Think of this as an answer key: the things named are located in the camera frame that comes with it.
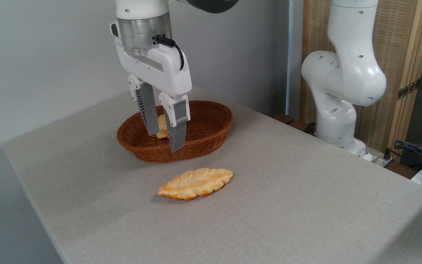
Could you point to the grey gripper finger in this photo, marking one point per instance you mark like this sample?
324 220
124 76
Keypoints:
177 124
148 106

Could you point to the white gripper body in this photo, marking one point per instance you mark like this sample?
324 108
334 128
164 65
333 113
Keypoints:
159 69

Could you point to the large golden bread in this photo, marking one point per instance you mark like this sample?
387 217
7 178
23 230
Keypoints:
196 183

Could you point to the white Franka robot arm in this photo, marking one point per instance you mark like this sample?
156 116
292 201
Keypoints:
350 73

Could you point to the small golden bread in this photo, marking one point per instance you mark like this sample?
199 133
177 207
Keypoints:
162 129

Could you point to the brown wicker basket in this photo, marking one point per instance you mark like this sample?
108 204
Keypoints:
205 139

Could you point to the grey fabric tablecloth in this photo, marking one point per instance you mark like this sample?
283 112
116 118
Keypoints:
269 220

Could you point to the white vertical pole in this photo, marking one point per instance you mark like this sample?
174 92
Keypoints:
293 55

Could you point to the wooden rattan folding screen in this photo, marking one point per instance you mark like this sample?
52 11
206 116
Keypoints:
394 44

